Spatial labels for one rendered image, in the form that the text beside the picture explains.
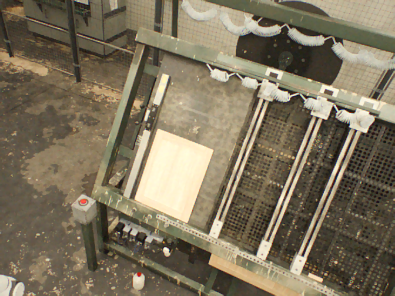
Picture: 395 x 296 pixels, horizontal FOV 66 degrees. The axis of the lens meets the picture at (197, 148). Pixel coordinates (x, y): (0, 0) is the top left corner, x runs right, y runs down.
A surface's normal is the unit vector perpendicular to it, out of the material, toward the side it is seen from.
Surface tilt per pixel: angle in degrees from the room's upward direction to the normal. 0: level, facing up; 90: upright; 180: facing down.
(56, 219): 0
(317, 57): 90
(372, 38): 90
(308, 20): 90
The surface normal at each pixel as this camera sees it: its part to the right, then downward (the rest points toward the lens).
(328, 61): -0.38, 0.55
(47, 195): 0.14, -0.76
